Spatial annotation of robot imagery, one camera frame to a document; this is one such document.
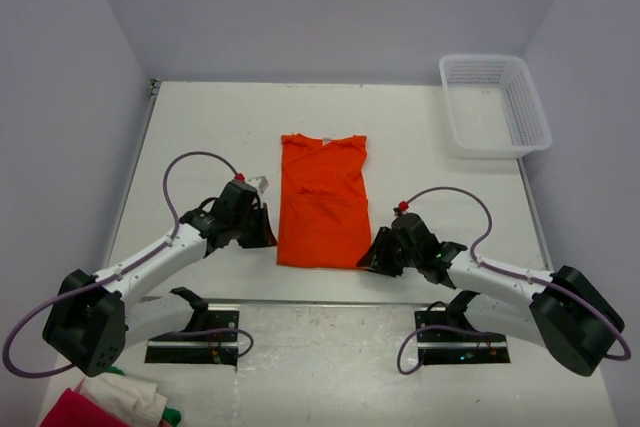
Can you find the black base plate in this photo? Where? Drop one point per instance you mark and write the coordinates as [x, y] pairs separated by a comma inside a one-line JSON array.
[[220, 348], [439, 347]]

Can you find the white plastic basket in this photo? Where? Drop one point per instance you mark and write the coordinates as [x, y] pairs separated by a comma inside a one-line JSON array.
[[493, 107]]

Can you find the orange t shirt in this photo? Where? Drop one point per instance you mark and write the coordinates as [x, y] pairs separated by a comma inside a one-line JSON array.
[[324, 209]]

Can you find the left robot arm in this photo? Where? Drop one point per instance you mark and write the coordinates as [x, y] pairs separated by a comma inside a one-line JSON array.
[[100, 315]]

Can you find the green folded shirt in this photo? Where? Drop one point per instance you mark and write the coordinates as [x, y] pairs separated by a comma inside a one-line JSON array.
[[172, 416]]

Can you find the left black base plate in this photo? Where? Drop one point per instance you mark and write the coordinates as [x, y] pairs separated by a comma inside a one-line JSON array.
[[220, 348]]

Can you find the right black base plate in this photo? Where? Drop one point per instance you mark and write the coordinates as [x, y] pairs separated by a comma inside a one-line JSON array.
[[439, 347]]

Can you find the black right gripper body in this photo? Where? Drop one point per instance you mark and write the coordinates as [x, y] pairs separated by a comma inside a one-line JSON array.
[[411, 257]]

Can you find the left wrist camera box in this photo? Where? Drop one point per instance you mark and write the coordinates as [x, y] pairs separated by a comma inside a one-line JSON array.
[[259, 183]]

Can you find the white folded shirt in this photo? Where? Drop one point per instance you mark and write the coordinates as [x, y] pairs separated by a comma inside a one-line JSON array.
[[93, 389]]

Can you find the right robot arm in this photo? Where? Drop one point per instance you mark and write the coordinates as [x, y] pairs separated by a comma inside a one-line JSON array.
[[561, 312]]

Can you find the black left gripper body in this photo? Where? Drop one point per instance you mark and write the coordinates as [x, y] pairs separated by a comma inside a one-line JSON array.
[[237, 223]]

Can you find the pink folded shirt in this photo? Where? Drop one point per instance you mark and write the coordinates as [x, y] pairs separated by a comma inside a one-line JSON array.
[[74, 410]]

